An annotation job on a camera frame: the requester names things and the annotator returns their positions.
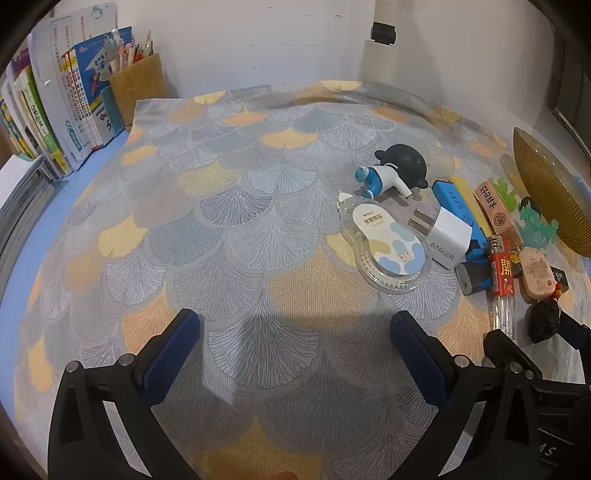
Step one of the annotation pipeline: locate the teal dinosaur figure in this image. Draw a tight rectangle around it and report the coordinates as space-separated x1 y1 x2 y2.
515 205 559 247

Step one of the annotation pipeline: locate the fan-patterned tablecloth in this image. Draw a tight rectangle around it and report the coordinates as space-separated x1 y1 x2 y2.
14 80 591 480

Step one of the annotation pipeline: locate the brown pen holder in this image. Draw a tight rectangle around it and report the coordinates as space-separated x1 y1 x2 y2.
108 53 169 130

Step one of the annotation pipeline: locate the light green dinosaur figure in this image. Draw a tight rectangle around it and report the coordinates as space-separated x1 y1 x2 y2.
489 179 518 208

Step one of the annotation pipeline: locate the red lighter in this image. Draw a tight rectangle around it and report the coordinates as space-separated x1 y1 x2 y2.
488 235 517 340

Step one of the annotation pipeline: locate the pink oval case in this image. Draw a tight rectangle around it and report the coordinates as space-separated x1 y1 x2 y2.
518 247 554 303

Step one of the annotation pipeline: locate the stack of grey notebooks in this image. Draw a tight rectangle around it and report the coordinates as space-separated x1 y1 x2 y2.
0 154 56 278

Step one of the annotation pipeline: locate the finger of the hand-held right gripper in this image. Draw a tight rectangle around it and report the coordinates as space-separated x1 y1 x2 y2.
482 329 543 384
558 311 591 356

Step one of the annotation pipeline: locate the row of books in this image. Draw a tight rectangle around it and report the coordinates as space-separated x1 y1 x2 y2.
0 2 134 181

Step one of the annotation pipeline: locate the clear correction tape dispenser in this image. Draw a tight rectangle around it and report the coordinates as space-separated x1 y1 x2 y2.
336 191 434 292

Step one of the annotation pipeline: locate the small black box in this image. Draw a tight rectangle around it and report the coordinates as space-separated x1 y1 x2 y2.
547 265 568 296

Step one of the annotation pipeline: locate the bunch of pens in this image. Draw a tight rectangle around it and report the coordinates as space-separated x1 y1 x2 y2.
104 28 155 75

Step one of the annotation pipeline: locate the orange rectangular pack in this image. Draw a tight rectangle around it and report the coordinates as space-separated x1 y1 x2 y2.
475 181 522 245

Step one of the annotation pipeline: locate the teal bookend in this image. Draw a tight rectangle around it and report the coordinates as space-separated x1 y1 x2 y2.
99 85 127 137

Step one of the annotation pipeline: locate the blue marker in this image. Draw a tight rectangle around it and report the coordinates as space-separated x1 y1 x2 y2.
431 180 490 264

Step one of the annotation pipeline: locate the black dinosaur figure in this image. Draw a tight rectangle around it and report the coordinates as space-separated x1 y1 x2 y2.
527 300 561 344

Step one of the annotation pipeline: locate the yellow highlighter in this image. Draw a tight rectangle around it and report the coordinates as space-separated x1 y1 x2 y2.
450 175 495 241

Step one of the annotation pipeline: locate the blue and white toy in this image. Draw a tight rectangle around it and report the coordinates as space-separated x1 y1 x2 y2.
355 165 414 200

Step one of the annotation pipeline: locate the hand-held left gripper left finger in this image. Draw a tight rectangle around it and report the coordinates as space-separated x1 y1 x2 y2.
47 308 201 480

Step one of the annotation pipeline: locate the amber glass bowl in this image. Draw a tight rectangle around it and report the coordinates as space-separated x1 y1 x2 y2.
512 128 591 257

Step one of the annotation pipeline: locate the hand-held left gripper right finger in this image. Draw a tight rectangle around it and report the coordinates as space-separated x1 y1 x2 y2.
390 310 546 480

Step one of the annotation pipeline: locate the white charger plug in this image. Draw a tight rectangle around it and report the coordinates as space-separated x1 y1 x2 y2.
409 206 474 270

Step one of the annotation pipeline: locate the black whale toy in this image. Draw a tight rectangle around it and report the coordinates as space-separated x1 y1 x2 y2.
375 144 429 190

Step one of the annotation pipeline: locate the grey blue pencil sharpener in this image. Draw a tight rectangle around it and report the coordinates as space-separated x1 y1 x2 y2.
455 261 492 296

